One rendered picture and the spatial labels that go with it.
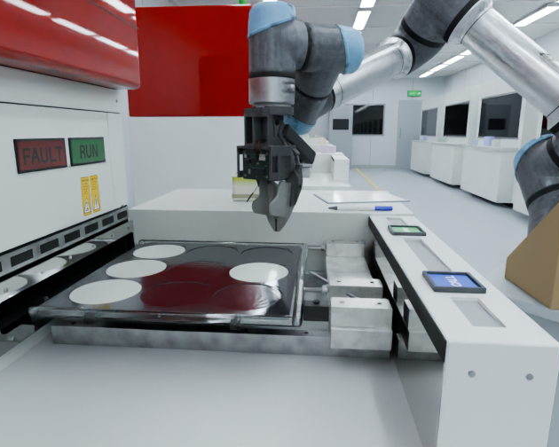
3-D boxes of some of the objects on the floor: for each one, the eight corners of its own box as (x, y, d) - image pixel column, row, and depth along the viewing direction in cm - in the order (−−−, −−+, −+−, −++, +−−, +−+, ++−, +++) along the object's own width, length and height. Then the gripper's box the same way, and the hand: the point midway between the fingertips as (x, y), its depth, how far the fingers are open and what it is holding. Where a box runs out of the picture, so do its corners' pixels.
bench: (423, 177, 1060) (429, 95, 1017) (408, 171, 1235) (413, 100, 1192) (468, 177, 1051) (476, 95, 1008) (445, 171, 1226) (452, 100, 1183)
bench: (450, 189, 846) (459, 85, 803) (427, 179, 1021) (434, 93, 978) (506, 190, 836) (518, 84, 794) (473, 179, 1012) (482, 93, 969)
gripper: (231, 106, 68) (233, 234, 72) (276, 105, 62) (276, 242, 67) (263, 108, 74) (264, 225, 79) (306, 107, 69) (304, 231, 74)
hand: (279, 223), depth 75 cm, fingers closed
